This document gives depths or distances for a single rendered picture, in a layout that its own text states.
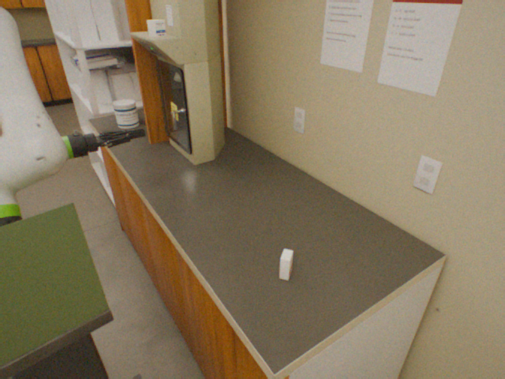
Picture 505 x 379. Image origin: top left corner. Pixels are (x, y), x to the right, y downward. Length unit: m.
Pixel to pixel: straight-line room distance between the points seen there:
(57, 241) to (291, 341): 0.59
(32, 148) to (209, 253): 0.57
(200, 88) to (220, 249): 0.75
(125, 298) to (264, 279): 1.46
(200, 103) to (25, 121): 0.80
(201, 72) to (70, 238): 0.94
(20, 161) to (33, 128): 0.09
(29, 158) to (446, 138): 1.13
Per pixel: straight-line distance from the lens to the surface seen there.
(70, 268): 0.90
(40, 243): 0.84
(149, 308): 2.25
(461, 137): 1.14
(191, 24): 1.49
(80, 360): 1.20
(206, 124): 1.60
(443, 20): 1.14
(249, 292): 0.98
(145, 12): 1.82
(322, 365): 1.00
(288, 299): 0.97
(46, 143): 0.94
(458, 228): 1.23
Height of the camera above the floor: 1.68
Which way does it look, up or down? 31 degrees down
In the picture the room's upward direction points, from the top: straight up
